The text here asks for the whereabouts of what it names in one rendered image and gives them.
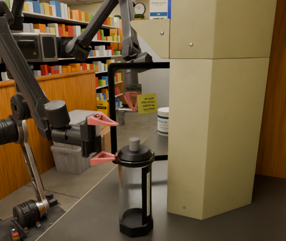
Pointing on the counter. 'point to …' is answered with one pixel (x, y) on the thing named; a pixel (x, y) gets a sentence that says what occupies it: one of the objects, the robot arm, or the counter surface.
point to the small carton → (158, 9)
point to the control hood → (155, 35)
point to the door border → (114, 93)
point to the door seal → (113, 95)
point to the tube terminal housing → (216, 102)
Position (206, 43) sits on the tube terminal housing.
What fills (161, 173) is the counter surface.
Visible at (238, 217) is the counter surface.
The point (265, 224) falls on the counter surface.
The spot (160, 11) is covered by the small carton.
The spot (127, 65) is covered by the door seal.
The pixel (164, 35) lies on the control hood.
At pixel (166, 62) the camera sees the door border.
